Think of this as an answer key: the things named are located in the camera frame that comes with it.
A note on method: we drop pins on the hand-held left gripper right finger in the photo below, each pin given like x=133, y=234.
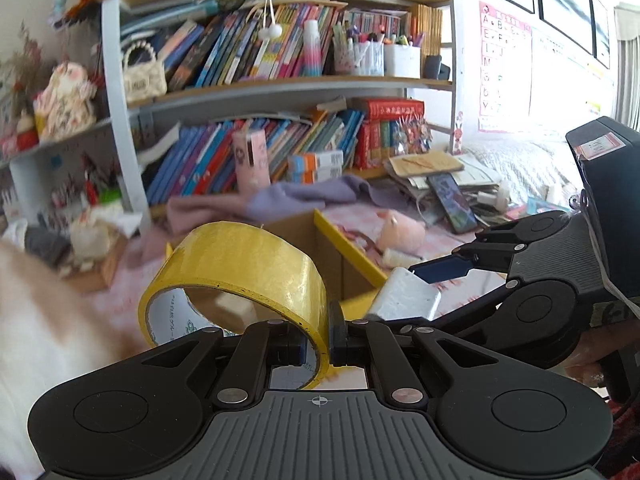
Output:
x=337, y=345

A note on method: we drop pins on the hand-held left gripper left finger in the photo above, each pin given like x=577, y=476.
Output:
x=299, y=350

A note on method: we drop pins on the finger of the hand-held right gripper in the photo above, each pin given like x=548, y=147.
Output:
x=470, y=307
x=442, y=267

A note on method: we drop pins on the pink plush pig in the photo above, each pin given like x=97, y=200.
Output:
x=400, y=232

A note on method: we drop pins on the yellow cardboard box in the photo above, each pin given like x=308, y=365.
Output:
x=327, y=260

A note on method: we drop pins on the yellow tape roll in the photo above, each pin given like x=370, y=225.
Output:
x=240, y=260

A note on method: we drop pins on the person's right hand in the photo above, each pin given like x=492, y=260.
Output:
x=590, y=362

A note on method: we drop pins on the black smartphone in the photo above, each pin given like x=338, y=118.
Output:
x=452, y=202

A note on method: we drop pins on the white power adapter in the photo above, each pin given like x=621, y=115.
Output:
x=495, y=197

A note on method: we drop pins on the white bed cover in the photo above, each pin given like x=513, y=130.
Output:
x=525, y=160

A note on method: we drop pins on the stack of loose papers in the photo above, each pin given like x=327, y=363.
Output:
x=487, y=177

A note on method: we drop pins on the brown paper envelope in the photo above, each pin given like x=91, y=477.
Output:
x=425, y=162

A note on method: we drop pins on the colourful figurine ornament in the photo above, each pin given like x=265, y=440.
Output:
x=414, y=135

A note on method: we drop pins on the grey curtain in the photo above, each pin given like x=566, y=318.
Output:
x=629, y=65

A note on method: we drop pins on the red thick books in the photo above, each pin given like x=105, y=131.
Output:
x=385, y=135

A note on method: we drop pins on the purple cloth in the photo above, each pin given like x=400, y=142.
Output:
x=300, y=195

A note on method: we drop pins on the orange white carton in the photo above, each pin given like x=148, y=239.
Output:
x=315, y=160
x=315, y=176

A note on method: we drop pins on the pink checked tablecloth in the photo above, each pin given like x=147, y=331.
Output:
x=130, y=270

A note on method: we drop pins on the pink cylinder bottle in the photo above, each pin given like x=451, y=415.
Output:
x=250, y=160

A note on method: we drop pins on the small black device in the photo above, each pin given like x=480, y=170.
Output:
x=436, y=67

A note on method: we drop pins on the person's red patterned clothing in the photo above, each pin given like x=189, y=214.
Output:
x=625, y=440

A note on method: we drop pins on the white pen holder box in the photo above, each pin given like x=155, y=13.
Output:
x=402, y=62

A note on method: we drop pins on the row of blue books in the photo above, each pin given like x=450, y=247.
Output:
x=210, y=160

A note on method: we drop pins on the wooden tray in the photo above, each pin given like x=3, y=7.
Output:
x=100, y=275

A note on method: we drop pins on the pen cup with markers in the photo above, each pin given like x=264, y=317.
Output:
x=357, y=60

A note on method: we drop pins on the tissue pack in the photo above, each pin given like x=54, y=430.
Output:
x=90, y=235

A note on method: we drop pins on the orange and white cat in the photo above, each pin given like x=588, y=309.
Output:
x=40, y=335

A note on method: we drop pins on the bunch of pens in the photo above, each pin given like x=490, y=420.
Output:
x=90, y=185

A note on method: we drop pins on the white wooden bookshelf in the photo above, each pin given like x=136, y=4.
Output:
x=120, y=110

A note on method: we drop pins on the row of colourful books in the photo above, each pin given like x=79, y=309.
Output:
x=240, y=45

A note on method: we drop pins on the white quilted handbag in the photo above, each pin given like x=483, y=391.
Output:
x=145, y=77

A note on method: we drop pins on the floral paper cat figure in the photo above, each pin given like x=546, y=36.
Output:
x=65, y=105

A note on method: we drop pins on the red white doll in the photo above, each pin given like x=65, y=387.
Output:
x=27, y=132

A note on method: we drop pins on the dried flower bouquet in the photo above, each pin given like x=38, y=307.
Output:
x=27, y=60

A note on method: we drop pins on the rabbit wall sticker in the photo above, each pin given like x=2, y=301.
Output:
x=458, y=132

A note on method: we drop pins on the alphabet wall poster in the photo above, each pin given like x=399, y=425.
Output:
x=505, y=70

